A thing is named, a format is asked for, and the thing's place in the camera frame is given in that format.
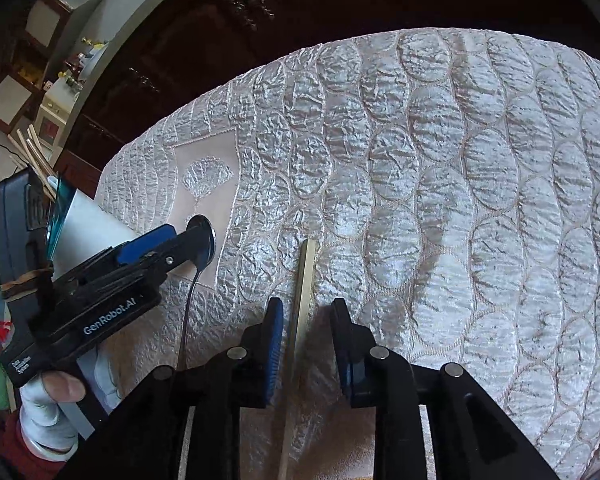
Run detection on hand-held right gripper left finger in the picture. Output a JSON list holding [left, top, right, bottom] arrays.
[[55, 297, 285, 480]]

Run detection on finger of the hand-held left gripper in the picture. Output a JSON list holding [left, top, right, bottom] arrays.
[[55, 230, 201, 287], [114, 225, 178, 267]]

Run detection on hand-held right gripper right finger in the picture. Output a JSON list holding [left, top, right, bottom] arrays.
[[329, 298, 561, 480]]

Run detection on black spoon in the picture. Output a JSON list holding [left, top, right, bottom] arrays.
[[177, 215, 217, 374]]

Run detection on blue transparent plastic cup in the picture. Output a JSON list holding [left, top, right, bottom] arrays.
[[45, 172, 148, 281]]

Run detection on wooden chopstick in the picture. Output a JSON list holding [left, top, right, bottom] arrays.
[[279, 239, 322, 480], [24, 136, 57, 192], [10, 131, 53, 197], [27, 127, 58, 183], [9, 154, 41, 181]]

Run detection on person's left forearm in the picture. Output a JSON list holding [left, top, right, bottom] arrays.
[[0, 402, 88, 480]]

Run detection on person's left hand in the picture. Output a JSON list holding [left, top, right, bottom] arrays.
[[19, 345, 123, 461]]

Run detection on cream microwave oven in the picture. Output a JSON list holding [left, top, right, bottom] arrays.
[[33, 77, 84, 154]]

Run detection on white quilted tablecloth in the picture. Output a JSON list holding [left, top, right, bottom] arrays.
[[95, 27, 600, 480]]

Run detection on grey stone countertop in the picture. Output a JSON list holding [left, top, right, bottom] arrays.
[[50, 0, 218, 166]]

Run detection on brown wooden kitchen cabinet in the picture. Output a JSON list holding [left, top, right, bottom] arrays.
[[55, 0, 600, 201]]

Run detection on wooden wall cabinet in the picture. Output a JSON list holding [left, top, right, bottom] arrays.
[[0, 0, 112, 132]]

